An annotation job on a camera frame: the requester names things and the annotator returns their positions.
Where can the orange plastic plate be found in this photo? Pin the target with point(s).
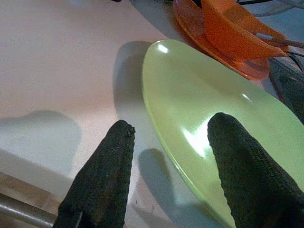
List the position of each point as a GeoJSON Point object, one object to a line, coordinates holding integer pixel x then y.
{"type": "Point", "coordinates": [190, 23]}

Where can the brown wooden chopstick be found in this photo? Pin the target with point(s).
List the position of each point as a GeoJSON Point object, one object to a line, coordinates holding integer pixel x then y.
{"type": "Point", "coordinates": [292, 43]}

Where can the orange plastic bowl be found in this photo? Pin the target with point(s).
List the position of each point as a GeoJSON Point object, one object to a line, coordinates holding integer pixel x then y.
{"type": "Point", "coordinates": [225, 31]}

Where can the light green plate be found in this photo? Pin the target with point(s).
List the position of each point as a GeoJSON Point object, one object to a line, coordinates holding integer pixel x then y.
{"type": "Point", "coordinates": [190, 90]}

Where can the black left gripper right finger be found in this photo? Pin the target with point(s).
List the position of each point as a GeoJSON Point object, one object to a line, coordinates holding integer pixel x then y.
{"type": "Point", "coordinates": [249, 178]}

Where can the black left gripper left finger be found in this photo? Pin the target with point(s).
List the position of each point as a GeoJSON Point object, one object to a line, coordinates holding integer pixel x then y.
{"type": "Point", "coordinates": [99, 178]}

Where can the stainless steel sink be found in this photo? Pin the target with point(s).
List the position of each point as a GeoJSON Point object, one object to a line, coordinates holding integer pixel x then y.
{"type": "Point", "coordinates": [292, 88]}

